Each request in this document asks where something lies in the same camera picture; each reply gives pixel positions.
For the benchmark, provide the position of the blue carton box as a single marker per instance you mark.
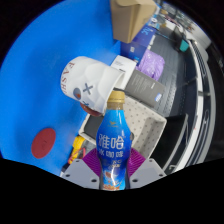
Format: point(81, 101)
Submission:
point(141, 41)

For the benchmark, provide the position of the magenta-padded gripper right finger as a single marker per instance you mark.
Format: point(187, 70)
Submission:
point(146, 170)

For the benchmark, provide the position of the flat round red coaster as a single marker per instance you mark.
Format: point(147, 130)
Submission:
point(43, 143)

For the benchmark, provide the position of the blue drink bottle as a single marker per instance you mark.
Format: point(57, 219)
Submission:
point(113, 140)

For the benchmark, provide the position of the tall dark grey box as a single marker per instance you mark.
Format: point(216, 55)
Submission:
point(146, 88)

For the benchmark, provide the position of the white polka-dot storage tray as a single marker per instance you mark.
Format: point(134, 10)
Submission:
point(145, 126)

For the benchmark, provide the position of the yellow multimeter with red leads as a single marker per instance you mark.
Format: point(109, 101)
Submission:
point(77, 145)

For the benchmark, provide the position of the teal holder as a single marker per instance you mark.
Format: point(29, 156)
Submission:
point(184, 45)

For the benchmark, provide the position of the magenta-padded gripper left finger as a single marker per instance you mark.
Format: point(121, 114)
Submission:
point(78, 173)

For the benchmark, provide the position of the black overhead shelf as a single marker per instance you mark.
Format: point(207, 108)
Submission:
point(200, 100)

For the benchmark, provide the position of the small white carton box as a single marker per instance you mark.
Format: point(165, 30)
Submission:
point(124, 68)

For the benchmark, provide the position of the purple plastic bag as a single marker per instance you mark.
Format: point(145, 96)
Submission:
point(151, 65)

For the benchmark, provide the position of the brown cardboard box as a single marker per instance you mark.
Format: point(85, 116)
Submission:
point(130, 18)

